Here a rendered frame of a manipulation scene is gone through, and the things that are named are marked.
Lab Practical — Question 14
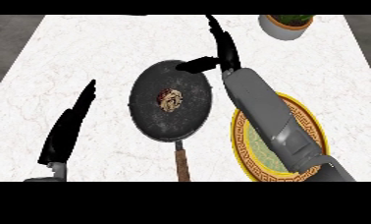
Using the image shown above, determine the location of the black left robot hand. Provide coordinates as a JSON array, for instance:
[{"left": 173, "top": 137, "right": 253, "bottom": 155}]
[{"left": 36, "top": 79, "right": 97, "bottom": 169}]

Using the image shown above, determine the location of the yellow patterned plate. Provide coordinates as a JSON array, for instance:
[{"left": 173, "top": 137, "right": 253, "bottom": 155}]
[{"left": 229, "top": 91, "right": 331, "bottom": 183}]

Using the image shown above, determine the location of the brown swirl cupcake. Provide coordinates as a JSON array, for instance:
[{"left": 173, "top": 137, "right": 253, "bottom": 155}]
[{"left": 155, "top": 87, "right": 185, "bottom": 113}]

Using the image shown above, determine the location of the dark grey frying pan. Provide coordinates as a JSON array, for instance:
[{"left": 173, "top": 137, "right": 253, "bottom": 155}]
[{"left": 126, "top": 59, "right": 214, "bottom": 183}]

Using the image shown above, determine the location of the potted green plant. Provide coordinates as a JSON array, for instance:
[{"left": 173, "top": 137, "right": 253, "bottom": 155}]
[{"left": 256, "top": 14, "right": 316, "bottom": 41}]

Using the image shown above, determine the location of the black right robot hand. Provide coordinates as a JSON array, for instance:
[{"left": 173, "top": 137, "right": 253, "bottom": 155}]
[{"left": 173, "top": 14, "right": 241, "bottom": 75}]

